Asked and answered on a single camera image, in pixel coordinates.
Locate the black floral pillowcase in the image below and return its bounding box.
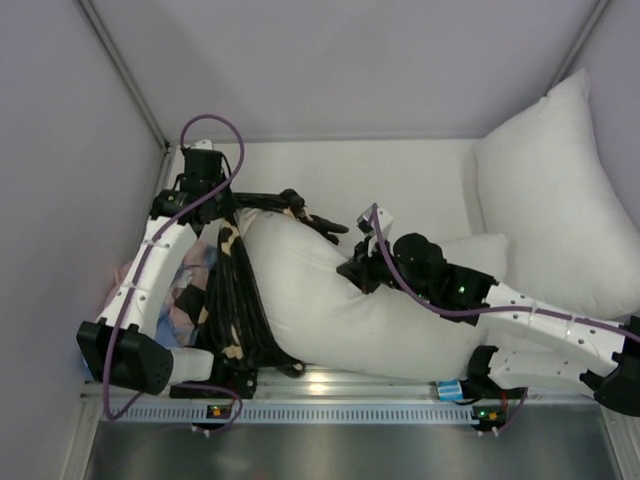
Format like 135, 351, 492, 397
181, 189, 349, 378

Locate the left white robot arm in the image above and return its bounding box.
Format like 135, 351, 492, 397
76, 140, 226, 395

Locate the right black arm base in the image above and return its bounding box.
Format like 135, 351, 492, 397
435, 346, 502, 405

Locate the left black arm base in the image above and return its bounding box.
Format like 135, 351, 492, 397
169, 366, 258, 400

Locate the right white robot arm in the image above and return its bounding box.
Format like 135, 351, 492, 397
336, 233, 639, 417

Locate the large white pillow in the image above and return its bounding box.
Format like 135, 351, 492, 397
475, 69, 639, 320

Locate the pink cloth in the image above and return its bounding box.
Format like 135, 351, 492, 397
103, 261, 133, 308

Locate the blue patterned cloth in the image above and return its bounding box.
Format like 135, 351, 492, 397
82, 239, 221, 381

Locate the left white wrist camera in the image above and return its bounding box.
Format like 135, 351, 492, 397
183, 139, 215, 151

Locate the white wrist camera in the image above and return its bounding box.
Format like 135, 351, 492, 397
183, 139, 215, 151
357, 203, 394, 256

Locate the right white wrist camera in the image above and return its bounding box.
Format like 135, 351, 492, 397
357, 203, 394, 256

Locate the aluminium mounting rail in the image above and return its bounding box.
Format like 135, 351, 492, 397
80, 366, 595, 405

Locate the left aluminium frame post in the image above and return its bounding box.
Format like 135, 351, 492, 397
74, 0, 170, 150

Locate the aluminium frame post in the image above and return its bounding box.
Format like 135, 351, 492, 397
545, 0, 616, 93
74, 0, 170, 150

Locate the slotted grey cable duct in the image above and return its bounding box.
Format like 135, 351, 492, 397
120, 402, 503, 425

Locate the right aluminium frame post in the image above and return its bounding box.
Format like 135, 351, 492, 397
545, 0, 616, 93

